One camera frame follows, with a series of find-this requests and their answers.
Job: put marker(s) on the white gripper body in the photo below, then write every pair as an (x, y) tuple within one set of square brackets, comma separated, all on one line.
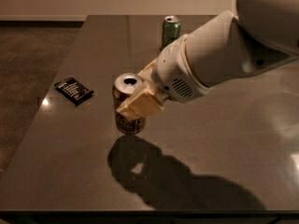
[(175, 69)]

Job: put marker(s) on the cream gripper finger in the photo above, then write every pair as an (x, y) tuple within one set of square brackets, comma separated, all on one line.
[(146, 72), (145, 101)]

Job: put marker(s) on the orange soda can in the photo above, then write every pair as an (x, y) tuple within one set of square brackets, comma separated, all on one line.
[(126, 120)]

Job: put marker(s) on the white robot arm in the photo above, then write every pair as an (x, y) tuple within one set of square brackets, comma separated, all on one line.
[(260, 36)]

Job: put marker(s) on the green soda can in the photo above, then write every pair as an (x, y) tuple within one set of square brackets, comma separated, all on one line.
[(171, 30)]

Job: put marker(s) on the black rxbar chocolate wrapper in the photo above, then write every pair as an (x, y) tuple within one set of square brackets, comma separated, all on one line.
[(73, 90)]

